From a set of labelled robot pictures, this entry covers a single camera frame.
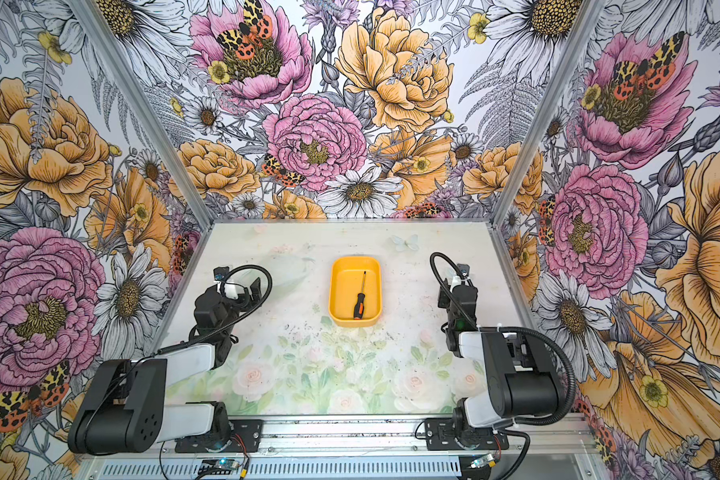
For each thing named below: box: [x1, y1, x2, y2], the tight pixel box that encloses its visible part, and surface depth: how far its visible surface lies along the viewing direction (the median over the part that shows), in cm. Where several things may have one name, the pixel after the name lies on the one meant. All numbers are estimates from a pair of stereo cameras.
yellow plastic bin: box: [328, 257, 382, 327], surface depth 101 cm
